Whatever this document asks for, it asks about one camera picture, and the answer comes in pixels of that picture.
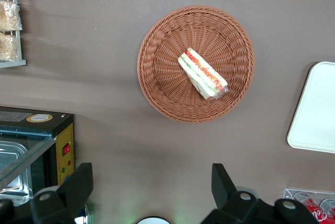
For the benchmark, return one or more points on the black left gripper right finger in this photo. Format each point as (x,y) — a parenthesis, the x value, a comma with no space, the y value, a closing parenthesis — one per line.
(222,184)

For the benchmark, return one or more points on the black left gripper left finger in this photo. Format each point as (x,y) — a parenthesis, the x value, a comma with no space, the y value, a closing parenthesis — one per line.
(76,184)

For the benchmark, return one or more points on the plastic-wrapped triangle sandwich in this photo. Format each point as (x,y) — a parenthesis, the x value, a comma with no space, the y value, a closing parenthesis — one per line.
(202,73)

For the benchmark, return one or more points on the cream white plastic tray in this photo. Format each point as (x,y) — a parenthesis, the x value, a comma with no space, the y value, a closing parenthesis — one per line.
(315,109)

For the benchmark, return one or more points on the round brown wicker basket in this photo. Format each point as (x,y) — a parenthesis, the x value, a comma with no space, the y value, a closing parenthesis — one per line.
(167,77)

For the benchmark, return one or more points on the black yellow food warmer cabinet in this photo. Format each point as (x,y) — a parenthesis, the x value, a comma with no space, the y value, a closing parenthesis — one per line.
(62,140)

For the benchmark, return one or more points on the clear acrylic can holder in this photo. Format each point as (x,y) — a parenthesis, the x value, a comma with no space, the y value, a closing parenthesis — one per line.
(289,194)

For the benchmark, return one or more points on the stainless steel pan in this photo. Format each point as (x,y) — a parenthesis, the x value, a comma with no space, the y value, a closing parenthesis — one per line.
(11,161)

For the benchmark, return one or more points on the white round disc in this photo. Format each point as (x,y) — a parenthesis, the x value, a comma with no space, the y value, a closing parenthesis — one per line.
(153,221)

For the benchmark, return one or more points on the red cola can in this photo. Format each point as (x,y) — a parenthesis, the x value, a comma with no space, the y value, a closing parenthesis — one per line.
(314,208)
(329,205)

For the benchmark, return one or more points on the bagged bread in clear wrap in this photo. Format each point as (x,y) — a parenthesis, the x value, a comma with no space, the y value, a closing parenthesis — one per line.
(8,47)
(9,16)

